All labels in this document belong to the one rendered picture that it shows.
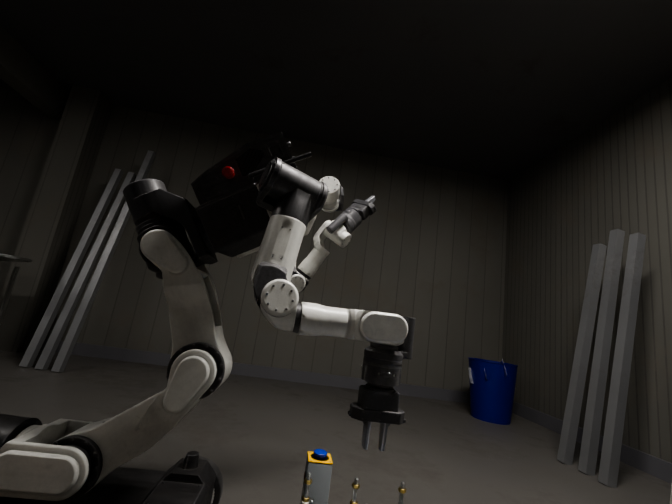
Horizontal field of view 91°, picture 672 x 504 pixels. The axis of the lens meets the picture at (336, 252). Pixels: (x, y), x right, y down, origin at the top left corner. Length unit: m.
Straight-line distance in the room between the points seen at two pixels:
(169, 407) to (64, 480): 0.26
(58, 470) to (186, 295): 0.46
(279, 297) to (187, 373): 0.36
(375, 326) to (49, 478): 0.81
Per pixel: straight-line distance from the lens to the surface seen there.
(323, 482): 1.13
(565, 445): 2.99
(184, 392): 0.96
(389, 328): 0.75
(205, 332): 0.98
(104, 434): 1.09
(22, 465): 1.13
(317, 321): 0.73
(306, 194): 0.80
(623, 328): 2.85
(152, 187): 1.10
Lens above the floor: 0.71
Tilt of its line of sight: 12 degrees up
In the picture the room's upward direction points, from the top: 8 degrees clockwise
